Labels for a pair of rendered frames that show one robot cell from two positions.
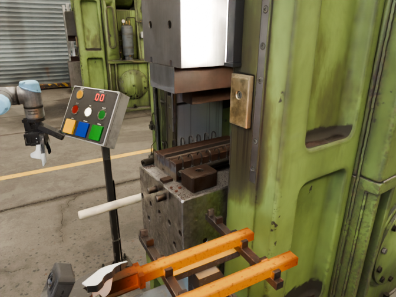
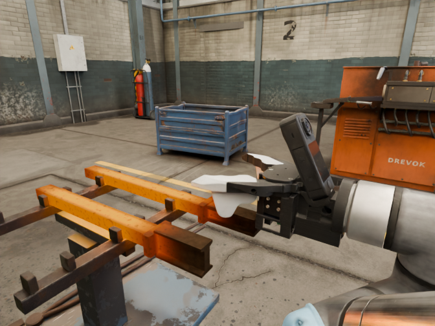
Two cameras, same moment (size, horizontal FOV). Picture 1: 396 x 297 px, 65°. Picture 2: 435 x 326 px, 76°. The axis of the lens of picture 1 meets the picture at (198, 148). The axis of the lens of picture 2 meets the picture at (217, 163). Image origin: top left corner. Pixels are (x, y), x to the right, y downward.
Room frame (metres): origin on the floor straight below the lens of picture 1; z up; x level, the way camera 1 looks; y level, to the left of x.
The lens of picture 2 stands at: (0.63, 0.48, 1.21)
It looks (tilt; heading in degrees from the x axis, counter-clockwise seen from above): 18 degrees down; 242
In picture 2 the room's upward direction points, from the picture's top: straight up
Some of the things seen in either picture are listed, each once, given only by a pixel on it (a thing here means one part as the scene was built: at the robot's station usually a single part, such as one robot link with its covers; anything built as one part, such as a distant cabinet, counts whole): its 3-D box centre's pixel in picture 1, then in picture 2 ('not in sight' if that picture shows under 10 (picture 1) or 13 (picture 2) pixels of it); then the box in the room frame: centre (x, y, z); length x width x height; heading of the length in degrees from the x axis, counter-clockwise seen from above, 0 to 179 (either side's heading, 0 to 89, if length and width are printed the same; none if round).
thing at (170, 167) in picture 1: (204, 153); not in sight; (1.33, -0.03, 0.96); 0.42 x 0.20 x 0.09; 124
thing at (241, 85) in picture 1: (240, 101); not in sight; (1.02, -0.14, 1.27); 0.09 x 0.02 x 0.17; 34
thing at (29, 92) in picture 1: (30, 94); not in sight; (1.29, 0.70, 1.23); 0.09 x 0.08 x 0.11; 113
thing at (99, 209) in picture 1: (121, 203); not in sight; (1.45, 0.41, 0.62); 0.44 x 0.05 x 0.05; 124
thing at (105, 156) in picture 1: (111, 198); not in sight; (1.63, 0.52, 0.54); 0.04 x 0.04 x 1.08; 34
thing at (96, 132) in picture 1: (96, 132); not in sight; (1.47, 0.50, 1.01); 0.07 x 0.05 x 0.07; 59
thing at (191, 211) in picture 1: (212, 208); not in sight; (1.29, -0.07, 0.69); 0.56 x 0.38 x 0.45; 124
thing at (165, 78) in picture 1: (205, 73); not in sight; (1.33, -0.03, 1.32); 0.42 x 0.20 x 0.10; 124
